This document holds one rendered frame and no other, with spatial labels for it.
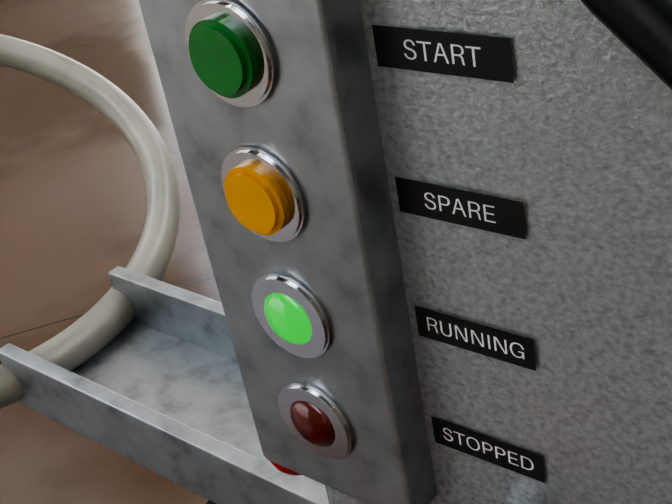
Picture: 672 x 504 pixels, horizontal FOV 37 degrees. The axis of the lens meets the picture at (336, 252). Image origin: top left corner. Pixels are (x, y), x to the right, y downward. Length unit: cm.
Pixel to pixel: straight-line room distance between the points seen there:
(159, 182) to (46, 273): 238
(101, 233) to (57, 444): 102
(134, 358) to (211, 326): 7
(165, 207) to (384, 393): 55
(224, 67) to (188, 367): 48
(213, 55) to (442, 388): 15
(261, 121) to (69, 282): 288
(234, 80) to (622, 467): 18
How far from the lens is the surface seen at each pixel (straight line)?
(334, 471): 42
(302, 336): 37
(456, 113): 30
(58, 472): 250
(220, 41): 31
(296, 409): 40
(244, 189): 34
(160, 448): 67
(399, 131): 32
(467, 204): 31
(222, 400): 73
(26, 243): 350
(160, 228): 88
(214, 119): 35
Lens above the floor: 156
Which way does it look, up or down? 31 degrees down
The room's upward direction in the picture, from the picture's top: 11 degrees counter-clockwise
